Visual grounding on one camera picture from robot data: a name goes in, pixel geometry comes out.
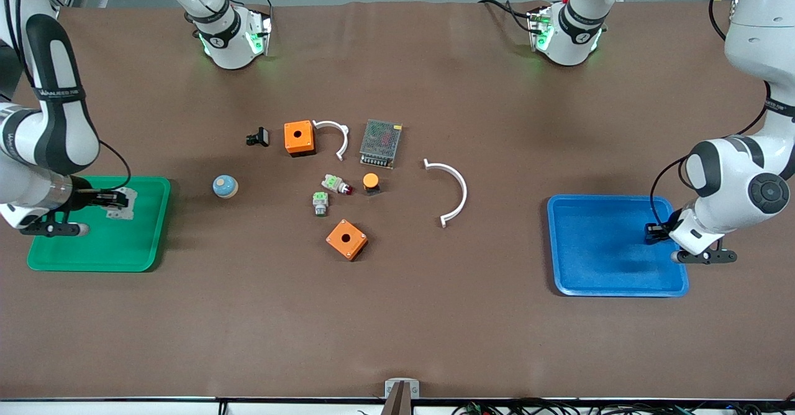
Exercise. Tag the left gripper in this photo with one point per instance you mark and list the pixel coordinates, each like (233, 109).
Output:
(656, 233)

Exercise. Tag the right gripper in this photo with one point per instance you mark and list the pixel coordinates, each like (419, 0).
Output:
(83, 199)

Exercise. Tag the white red circuit breaker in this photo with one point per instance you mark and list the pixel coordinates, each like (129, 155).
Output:
(121, 213)

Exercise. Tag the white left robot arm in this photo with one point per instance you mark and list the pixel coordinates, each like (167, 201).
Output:
(726, 173)

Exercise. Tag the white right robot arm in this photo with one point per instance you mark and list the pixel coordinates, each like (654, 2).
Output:
(62, 123)

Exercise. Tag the green plastic tray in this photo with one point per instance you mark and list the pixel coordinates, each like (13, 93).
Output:
(105, 244)

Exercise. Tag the blue plastic tray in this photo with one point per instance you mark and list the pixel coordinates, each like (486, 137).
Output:
(608, 247)

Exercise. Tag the blue round dome buzzer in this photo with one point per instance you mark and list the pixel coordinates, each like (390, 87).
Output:
(225, 186)

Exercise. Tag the small black connector part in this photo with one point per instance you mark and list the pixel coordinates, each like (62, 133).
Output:
(259, 136)

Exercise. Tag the orange button box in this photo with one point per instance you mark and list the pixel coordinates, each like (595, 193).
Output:
(346, 240)
(299, 138)

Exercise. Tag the large white curved clamp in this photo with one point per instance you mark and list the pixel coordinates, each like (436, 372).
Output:
(462, 185)

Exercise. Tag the small white curved clamp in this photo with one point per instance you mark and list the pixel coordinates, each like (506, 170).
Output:
(342, 135)

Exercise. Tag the orange push button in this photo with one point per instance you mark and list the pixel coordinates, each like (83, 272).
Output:
(371, 182)

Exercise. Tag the metal mesh power supply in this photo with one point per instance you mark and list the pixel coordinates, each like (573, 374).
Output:
(380, 143)

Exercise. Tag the brown table mat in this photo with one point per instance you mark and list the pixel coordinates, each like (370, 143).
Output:
(397, 328)

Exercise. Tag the green switch with silver cap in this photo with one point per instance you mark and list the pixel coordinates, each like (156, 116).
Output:
(320, 202)

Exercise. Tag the green switch with red lamp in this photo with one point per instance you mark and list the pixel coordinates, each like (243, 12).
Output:
(334, 184)

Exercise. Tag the grey metal table bracket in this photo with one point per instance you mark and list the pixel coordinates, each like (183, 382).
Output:
(402, 390)

